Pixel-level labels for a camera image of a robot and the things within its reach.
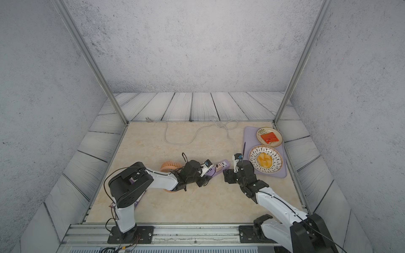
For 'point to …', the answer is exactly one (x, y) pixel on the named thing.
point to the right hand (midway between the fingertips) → (229, 170)
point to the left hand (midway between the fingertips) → (211, 175)
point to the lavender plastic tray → (250, 141)
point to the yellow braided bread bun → (264, 160)
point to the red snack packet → (269, 137)
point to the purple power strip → (219, 167)
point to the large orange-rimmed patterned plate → (276, 156)
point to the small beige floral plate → (263, 130)
